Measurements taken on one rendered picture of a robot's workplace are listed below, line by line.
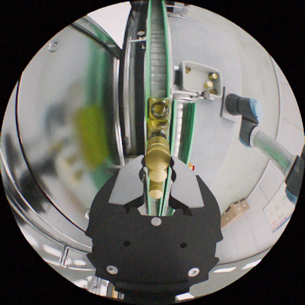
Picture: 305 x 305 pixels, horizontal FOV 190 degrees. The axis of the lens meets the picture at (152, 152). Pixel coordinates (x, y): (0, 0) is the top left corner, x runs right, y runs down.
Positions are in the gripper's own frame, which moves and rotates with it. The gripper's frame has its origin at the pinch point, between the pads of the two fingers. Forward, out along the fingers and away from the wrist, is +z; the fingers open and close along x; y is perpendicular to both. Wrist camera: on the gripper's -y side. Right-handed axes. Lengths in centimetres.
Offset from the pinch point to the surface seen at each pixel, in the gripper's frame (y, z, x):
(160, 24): -58, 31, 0
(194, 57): -41, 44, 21
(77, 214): 7.3, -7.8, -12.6
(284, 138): -20, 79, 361
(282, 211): 136, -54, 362
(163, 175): 5.5, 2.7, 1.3
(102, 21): -31.8, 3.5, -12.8
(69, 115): -6.8, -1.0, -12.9
